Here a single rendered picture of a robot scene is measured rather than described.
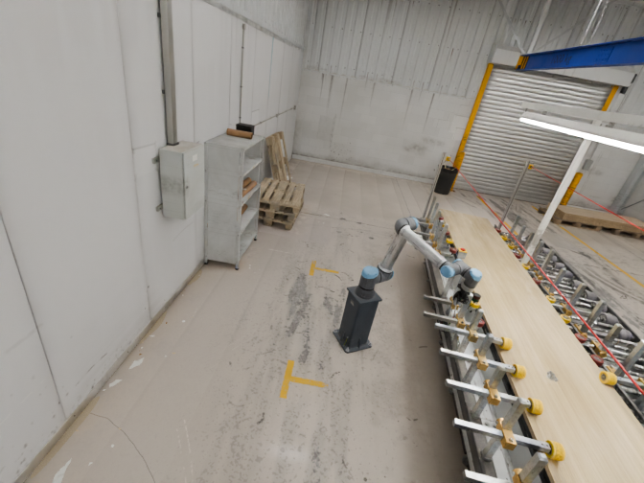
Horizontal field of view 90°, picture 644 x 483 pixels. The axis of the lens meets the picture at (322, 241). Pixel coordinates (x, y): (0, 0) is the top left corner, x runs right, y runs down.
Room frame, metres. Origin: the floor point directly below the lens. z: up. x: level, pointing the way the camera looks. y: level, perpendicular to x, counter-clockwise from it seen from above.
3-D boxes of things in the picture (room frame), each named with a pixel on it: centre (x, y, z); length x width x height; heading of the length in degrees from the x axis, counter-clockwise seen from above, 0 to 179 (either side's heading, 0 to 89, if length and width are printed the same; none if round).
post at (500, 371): (1.37, -1.11, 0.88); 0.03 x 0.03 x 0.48; 84
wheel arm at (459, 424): (1.08, -1.07, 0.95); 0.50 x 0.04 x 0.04; 84
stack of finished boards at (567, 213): (8.36, -7.01, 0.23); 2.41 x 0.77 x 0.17; 91
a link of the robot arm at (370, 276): (2.60, -0.50, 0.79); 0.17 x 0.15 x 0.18; 129
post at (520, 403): (1.12, -1.09, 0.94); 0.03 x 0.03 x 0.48; 84
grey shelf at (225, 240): (3.92, 1.21, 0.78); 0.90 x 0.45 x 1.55; 179
